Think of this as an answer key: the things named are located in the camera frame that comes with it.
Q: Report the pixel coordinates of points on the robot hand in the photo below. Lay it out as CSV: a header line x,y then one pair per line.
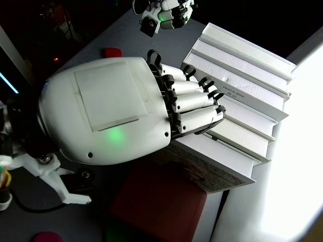
x,y
174,15
101,113

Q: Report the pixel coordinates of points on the red heart block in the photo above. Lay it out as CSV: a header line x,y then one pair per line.
x,y
113,52

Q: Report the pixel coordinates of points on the white hardcover book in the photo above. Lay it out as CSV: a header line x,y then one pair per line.
x,y
242,66
252,49

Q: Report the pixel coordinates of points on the cyan light strip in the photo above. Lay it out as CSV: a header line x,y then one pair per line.
x,y
8,82

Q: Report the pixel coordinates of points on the dark red hardcover book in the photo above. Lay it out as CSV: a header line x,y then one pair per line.
x,y
156,201

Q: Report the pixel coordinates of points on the grey table cloth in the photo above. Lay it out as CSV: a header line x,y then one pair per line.
x,y
83,221

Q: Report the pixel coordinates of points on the pink round block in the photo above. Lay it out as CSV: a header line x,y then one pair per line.
x,y
48,238

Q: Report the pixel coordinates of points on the white book grey cover edges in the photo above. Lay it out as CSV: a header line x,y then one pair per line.
x,y
247,143

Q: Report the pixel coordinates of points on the white frame bar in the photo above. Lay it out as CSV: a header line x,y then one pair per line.
x,y
12,53

